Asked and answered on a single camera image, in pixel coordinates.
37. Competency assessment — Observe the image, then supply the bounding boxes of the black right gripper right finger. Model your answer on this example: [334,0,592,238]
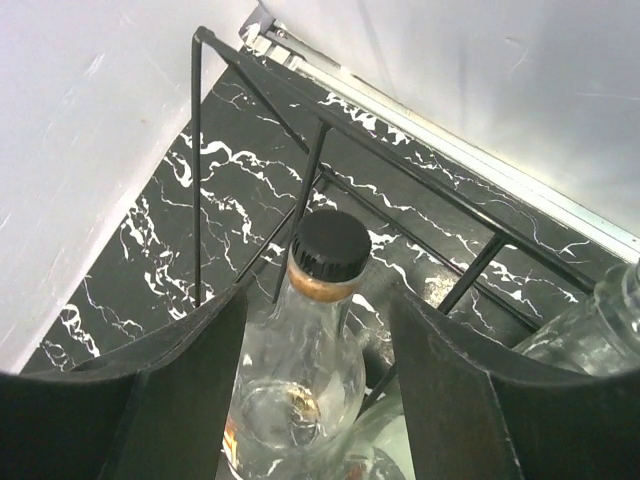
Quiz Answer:
[389,289,639,479]

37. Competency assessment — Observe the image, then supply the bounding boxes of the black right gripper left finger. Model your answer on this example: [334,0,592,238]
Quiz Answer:
[1,286,247,479]

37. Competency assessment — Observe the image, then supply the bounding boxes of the clear corked glass bottle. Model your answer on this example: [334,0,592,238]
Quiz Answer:
[223,209,371,479]

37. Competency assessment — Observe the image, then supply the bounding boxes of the clear tall glass bottle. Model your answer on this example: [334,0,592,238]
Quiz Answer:
[344,259,640,480]

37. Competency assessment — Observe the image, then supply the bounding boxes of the black wire wine rack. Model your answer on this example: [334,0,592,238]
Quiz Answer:
[191,27,594,346]

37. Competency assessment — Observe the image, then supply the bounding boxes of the aluminium frame rail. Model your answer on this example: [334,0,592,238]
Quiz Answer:
[240,1,639,260]

